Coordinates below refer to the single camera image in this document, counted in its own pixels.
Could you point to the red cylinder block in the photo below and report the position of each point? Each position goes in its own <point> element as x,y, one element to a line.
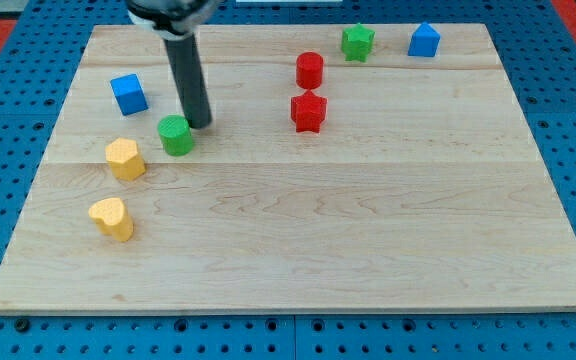
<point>309,70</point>

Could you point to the yellow hexagon block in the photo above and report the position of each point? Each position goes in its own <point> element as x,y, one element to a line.
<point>124,159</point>

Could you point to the red star block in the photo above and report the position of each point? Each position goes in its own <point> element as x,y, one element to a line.
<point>308,112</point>

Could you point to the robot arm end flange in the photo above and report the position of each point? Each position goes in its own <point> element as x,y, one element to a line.
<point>171,19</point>

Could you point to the green cylinder block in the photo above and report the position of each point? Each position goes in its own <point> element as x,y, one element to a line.
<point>175,135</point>

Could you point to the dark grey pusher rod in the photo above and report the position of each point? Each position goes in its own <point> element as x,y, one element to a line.
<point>186,67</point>

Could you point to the light wooden board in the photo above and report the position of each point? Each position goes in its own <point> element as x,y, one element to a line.
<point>423,193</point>

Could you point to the blue pentagon block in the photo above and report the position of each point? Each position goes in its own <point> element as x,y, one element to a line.
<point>424,41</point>

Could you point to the yellow heart block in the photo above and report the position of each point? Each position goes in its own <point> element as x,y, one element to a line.
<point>112,218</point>

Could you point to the green star block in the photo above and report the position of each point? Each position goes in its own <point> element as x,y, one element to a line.
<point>357,42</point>

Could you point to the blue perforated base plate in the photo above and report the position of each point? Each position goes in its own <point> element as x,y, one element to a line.
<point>37,65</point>

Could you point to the blue cube block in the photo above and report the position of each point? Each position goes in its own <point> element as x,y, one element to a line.
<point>129,94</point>

